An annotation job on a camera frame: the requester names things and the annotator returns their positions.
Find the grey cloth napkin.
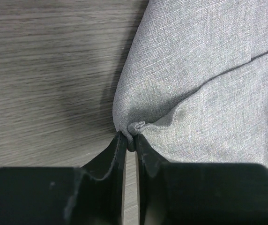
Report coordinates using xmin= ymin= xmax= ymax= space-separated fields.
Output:
xmin=112 ymin=0 xmax=268 ymax=166

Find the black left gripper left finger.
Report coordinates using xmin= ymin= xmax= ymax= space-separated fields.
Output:
xmin=0 ymin=133 xmax=127 ymax=225

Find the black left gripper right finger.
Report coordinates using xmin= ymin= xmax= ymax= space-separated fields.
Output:
xmin=134 ymin=135 xmax=268 ymax=225

